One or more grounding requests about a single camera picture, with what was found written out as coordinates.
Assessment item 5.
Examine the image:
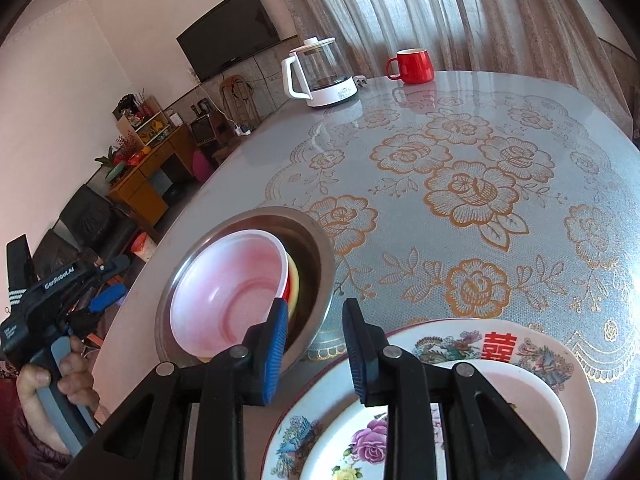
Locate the white plate with red characters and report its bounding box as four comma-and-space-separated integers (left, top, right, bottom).
261, 318, 597, 480

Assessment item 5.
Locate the pink plastic object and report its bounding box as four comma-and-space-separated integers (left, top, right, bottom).
192, 149, 213, 181

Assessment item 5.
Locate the white and red waste bin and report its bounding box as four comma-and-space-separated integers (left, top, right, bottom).
131, 234, 156, 262

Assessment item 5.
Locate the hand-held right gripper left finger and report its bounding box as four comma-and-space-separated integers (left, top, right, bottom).
60, 298, 291, 480

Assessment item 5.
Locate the white glass electric kettle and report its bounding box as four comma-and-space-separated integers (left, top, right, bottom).
281, 37, 361, 109

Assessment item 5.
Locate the black wall television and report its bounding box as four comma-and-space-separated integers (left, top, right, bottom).
176, 0, 281, 82

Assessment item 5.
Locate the red plastic bowl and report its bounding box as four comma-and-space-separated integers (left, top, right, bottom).
169, 229, 292, 356

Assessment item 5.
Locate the orange wooden desk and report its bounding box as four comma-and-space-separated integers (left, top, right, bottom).
107, 125, 198, 226

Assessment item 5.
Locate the potted plant in green dish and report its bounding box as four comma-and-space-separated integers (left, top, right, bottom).
95, 145, 126, 181

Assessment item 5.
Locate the stainless steel bowl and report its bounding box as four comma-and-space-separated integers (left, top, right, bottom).
155, 206, 335, 378

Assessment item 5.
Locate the red mug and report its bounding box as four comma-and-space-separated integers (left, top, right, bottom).
384, 48, 435, 85

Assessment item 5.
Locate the grey sheer window curtain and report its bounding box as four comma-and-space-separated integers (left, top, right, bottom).
285, 0, 633, 126

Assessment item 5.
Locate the black karaoke speaker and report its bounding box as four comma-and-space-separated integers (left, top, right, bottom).
191, 115, 226, 148

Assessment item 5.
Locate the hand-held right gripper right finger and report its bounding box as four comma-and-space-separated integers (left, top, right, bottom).
341, 297, 571, 480

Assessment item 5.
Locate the wooden desktop shelf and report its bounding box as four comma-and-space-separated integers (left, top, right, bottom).
112, 92, 171, 146

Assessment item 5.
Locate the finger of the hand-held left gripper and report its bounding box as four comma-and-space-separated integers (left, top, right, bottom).
75, 254, 132, 286
65, 282, 127, 331

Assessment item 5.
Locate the person's left hand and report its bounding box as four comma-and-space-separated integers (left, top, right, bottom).
16, 335, 103, 426

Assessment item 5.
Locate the wooden chair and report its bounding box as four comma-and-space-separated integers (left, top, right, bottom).
221, 75, 261, 128

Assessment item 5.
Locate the white rose print plate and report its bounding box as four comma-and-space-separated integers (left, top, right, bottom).
299, 358, 571, 480

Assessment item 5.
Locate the yellow plastic bowl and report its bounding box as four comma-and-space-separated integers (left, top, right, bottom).
282, 254, 301, 323

